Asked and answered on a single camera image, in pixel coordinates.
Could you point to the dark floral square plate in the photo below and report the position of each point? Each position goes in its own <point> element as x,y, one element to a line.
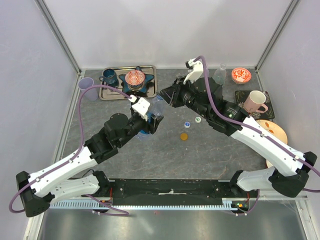
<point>241,96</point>

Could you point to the left aluminium frame post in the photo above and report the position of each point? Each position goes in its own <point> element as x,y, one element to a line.
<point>58,34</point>

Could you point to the blue pocari bottle cap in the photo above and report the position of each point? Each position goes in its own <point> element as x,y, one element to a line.
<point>187,124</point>

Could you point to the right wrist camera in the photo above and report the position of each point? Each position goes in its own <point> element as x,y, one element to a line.
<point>195,70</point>

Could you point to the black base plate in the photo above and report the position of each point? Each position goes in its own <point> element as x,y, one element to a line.
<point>141,192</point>

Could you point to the red patterned bowl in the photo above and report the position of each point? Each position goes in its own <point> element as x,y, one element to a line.
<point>135,78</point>

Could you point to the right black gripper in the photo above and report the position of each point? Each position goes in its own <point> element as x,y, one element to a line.
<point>171,94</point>

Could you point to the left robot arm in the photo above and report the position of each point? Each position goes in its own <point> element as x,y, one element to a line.
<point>41,189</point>

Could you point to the orange floral small bowl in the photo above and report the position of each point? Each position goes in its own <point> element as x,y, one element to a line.
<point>241,75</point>

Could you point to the pink mug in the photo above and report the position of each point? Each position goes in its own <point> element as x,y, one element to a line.
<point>255,102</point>

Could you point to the right aluminium frame post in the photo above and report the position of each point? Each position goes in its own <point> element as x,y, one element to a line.
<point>277,32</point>

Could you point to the clear bottle green label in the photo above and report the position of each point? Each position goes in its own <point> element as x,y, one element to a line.
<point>220,74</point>

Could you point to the lilac plastic cup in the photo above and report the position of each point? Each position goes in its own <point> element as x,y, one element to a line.
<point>85,83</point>

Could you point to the steel tray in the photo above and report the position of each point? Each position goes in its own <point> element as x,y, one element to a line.
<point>151,86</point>

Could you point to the dark blue mug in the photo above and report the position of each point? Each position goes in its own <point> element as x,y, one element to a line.
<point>109,77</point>

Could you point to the orange bottle cap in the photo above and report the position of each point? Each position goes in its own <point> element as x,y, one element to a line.
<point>184,136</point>

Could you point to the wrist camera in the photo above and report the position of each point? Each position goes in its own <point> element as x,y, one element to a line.
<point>140,105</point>
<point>195,70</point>

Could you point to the white slotted cable duct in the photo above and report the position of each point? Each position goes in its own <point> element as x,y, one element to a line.
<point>90,204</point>

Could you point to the aluminium frame post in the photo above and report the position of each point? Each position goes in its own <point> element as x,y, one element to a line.
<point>58,34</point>
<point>277,32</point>

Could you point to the white green bottle cap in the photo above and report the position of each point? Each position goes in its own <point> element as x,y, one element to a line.
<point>198,119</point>

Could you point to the blue star-shaped dish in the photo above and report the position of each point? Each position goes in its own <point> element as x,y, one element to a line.
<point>143,88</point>

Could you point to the red white bowl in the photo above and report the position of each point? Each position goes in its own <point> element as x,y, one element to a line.
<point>268,164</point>

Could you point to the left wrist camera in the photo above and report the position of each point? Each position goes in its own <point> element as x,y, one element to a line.
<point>140,105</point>

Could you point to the beige bird plate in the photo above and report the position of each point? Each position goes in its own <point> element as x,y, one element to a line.
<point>274,129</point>

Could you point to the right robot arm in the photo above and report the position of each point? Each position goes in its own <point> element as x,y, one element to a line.
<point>290,168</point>

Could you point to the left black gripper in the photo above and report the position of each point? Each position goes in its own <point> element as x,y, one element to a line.
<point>155,121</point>

